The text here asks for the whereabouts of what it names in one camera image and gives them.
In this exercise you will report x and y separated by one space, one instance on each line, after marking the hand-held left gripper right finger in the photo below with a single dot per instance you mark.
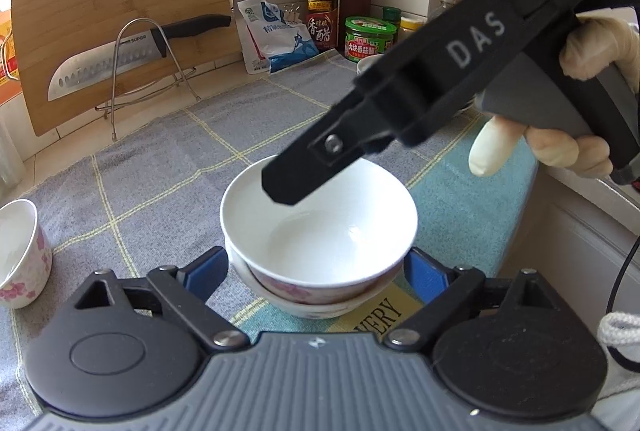
425 272

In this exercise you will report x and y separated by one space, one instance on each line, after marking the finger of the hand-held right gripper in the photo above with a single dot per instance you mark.
300 171

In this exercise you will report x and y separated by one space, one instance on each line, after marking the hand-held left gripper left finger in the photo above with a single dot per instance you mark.
207 268

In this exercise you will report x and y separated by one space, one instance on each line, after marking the white bowl pink flower print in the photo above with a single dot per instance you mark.
20 261
340 236

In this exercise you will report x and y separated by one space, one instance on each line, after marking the large white bowl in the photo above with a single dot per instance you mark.
310 306

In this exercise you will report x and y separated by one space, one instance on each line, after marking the person's right hand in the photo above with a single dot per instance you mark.
600 43

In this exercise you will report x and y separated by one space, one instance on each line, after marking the yellow lid jar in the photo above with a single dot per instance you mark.
410 25

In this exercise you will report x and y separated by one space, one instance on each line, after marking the small green lid bottle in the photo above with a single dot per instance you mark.
391 13

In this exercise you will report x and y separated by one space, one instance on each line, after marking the grey checked table cloth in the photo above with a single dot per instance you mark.
150 191

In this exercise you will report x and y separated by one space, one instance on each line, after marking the green lid sauce jar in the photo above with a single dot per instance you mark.
370 43

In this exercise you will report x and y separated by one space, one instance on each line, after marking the white plate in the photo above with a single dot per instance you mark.
367 67

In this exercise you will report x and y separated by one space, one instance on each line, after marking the white and blue bag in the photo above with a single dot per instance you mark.
275 41

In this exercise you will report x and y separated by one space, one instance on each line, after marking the kitchen sink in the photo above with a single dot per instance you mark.
575 231

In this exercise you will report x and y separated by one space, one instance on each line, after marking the person's white jacket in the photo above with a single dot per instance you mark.
617 383

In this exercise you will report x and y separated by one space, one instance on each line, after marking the bamboo cutting board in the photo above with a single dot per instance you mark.
75 11

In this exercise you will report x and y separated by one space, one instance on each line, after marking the orange package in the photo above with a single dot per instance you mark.
6 56

